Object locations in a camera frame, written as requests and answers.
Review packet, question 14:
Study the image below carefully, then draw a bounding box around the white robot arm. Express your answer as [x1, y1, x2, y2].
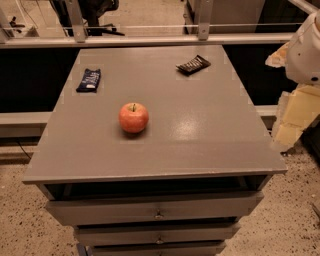
[285, 11, 320, 85]

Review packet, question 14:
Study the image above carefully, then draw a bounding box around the red apple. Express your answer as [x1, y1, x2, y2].
[118, 103, 149, 133]

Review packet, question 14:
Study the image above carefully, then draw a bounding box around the grey drawer cabinet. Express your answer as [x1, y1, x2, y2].
[22, 44, 288, 256]

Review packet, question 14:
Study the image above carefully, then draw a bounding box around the black snack packet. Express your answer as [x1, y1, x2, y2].
[176, 55, 211, 76]

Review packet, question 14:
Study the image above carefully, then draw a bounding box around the dark blue snack packet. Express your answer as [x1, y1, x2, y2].
[76, 69, 101, 93]

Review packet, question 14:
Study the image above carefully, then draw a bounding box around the top grey drawer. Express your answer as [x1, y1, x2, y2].
[46, 191, 263, 226]

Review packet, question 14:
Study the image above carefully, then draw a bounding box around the grey drawer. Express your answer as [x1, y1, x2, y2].
[46, 191, 263, 226]
[92, 241, 225, 256]
[75, 223, 240, 246]

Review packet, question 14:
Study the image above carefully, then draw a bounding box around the bottom grey drawer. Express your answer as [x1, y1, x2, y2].
[92, 241, 225, 256]

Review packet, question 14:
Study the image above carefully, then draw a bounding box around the middle grey drawer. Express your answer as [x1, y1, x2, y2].
[75, 223, 240, 246]

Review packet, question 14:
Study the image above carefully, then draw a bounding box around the black office chair base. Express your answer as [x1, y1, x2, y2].
[49, 0, 123, 37]

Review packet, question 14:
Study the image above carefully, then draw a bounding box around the yellow foam block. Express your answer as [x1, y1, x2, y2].
[265, 42, 320, 153]

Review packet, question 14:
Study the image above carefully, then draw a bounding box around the metal railing frame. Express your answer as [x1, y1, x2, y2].
[0, 0, 320, 50]

